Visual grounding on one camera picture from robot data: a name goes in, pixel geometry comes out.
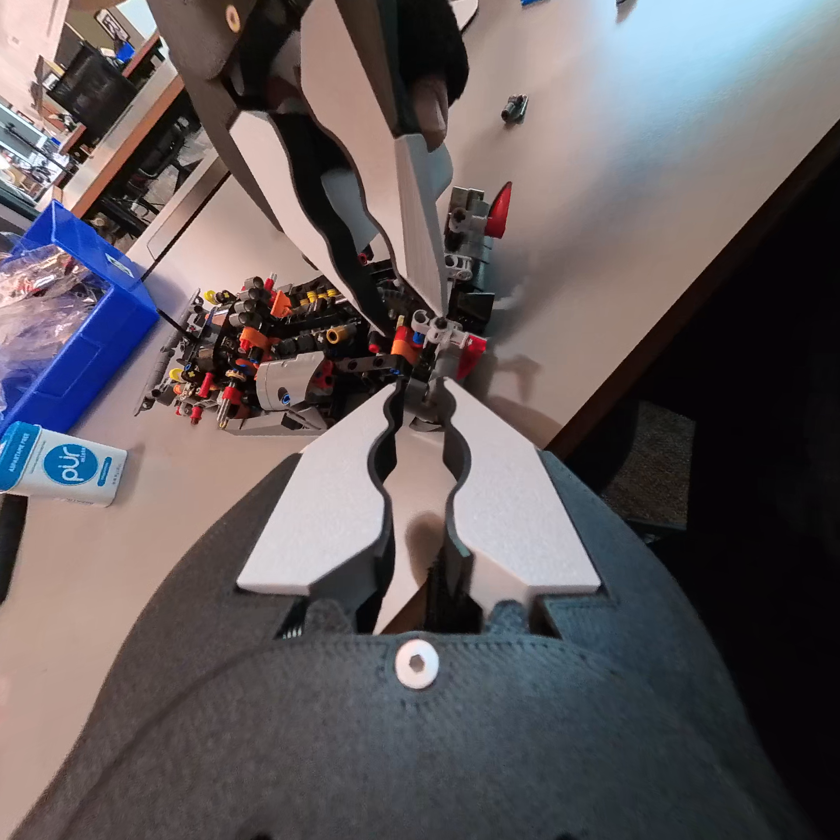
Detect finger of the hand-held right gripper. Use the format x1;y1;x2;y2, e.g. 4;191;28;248
225;108;396;337
297;0;455;324

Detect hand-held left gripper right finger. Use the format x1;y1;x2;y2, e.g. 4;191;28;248
441;376;603;603

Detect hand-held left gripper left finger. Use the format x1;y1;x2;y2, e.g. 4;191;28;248
235;379;403;599

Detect multicoloured lego car model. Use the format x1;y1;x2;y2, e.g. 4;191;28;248
133;182;514;439

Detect person's right hand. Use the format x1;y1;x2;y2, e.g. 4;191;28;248
392;0;471;153

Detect wooden background desk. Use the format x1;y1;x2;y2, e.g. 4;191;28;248
64;31;186;219

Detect black monitor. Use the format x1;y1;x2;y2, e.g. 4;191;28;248
45;45;140;144

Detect black office chair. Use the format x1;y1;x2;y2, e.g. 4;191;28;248
98;115;201;221

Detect blue plastic bin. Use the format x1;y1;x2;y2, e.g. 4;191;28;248
0;199;162;435

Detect white gum packet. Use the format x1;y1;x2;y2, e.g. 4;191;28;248
0;421;129;509

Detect clear plastic bags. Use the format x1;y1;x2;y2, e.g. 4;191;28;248
0;244;127;398

